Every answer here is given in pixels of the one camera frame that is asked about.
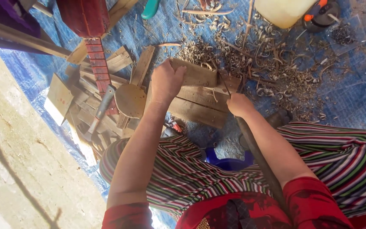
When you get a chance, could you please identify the person's left hand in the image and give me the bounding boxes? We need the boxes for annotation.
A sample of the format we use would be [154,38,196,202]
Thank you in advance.
[151,58,187,104]

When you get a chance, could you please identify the person's right hand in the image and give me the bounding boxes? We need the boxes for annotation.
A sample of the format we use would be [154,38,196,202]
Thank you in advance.
[226,92,256,119]

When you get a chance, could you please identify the small wooden board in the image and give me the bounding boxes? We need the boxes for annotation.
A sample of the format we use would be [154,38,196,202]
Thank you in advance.
[170,57,219,88]

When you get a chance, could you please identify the long-handled carving knife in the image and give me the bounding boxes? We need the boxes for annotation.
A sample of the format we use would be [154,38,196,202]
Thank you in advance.
[215,68,292,220]

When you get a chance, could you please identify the wooden plank chopping base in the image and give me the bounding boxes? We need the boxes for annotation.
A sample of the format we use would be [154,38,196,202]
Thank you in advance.
[144,75,243,130]

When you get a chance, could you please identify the dark sandal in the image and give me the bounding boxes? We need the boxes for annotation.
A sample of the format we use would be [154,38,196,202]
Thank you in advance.
[265,109,294,130]

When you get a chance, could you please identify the heap of wood shavings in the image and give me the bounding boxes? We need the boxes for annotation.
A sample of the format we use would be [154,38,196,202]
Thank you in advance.
[175,17,331,124]

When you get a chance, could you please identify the blue plastic stool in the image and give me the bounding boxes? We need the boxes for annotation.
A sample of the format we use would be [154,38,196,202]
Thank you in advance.
[204,147,255,172]

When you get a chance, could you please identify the thin wooden strip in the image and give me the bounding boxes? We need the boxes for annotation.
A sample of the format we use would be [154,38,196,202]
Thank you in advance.
[181,8,235,16]

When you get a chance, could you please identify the round wooden spoon blank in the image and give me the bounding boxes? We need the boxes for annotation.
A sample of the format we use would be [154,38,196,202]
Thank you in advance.
[114,83,147,119]

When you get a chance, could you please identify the white plastic jug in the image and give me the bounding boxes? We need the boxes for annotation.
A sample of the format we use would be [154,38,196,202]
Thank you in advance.
[254,0,317,29]

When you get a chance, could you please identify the blue plastic tarp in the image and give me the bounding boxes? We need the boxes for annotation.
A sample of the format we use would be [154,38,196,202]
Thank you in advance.
[0,0,366,229]

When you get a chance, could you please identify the black and orange tool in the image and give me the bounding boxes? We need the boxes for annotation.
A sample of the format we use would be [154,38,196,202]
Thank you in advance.
[302,0,341,33]

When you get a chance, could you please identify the striped trousers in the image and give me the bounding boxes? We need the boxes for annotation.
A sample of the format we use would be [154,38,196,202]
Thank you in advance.
[99,122,366,220]

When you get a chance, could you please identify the red patterned shirt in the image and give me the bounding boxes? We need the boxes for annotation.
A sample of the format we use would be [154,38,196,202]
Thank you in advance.
[101,176,366,229]

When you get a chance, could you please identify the clear bag of nails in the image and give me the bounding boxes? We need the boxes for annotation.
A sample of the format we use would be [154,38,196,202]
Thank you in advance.
[325,14,366,57]

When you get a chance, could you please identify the pile of wooden offcuts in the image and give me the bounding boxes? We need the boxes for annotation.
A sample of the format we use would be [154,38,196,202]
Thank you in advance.
[43,45,157,167]

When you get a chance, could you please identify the long wooden pole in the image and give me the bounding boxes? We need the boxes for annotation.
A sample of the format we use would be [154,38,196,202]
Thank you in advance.
[0,15,73,60]

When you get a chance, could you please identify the purple cloth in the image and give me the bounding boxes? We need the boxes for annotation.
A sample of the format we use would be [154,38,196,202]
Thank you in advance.
[0,0,42,39]

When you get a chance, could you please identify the teal tool handle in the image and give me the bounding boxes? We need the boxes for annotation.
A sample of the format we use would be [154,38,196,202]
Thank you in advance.
[141,0,161,20]

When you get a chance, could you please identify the grey-handled metal tool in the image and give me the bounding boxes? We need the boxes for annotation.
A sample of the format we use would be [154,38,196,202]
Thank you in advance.
[87,84,117,135]

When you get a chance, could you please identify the red wooden stringed instrument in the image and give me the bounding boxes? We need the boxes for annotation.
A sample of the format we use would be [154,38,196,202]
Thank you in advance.
[56,0,120,116]

